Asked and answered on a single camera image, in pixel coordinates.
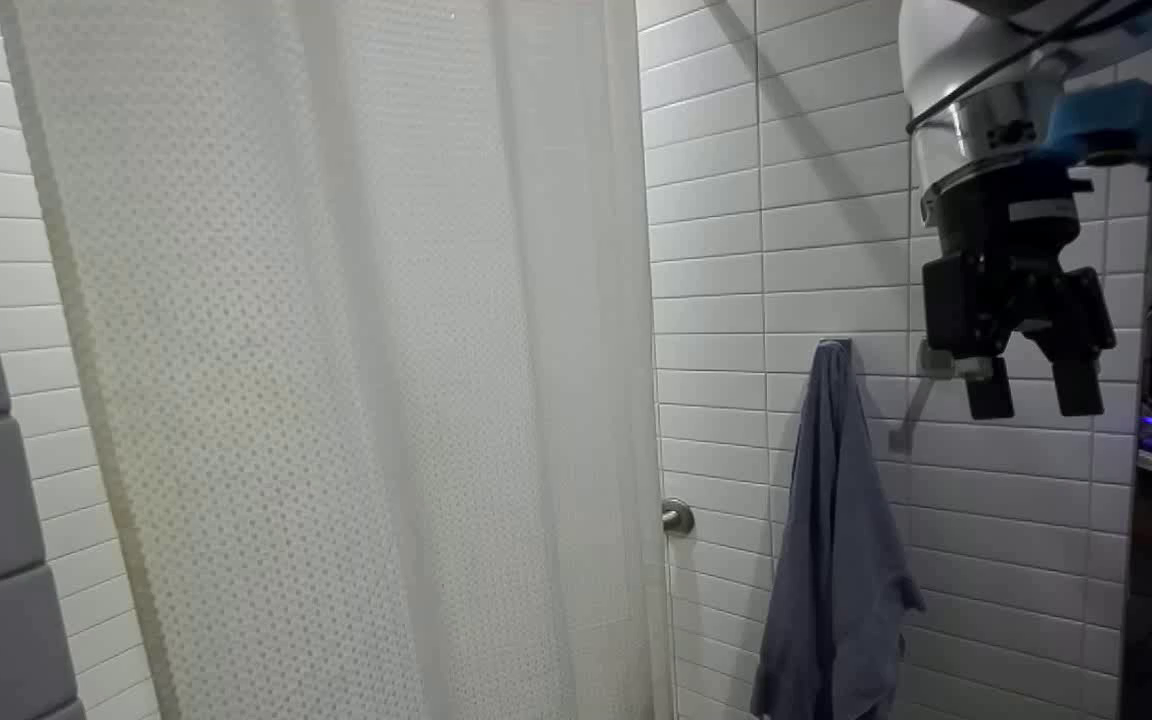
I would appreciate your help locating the metal wall hook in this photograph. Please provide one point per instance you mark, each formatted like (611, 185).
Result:
(918, 403)

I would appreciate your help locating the white dotted shower curtain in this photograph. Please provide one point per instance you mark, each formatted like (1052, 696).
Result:
(337, 335)

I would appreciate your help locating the steel corner grab bar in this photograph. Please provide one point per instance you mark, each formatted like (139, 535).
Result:
(677, 518)

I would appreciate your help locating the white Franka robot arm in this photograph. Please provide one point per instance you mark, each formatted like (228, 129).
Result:
(976, 64)

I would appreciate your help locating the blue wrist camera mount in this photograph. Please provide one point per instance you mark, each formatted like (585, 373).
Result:
(1116, 122)

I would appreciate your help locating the blue hanging cloth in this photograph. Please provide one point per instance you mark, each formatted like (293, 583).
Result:
(838, 562)

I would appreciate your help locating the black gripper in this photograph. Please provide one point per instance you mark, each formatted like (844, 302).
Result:
(1010, 220)

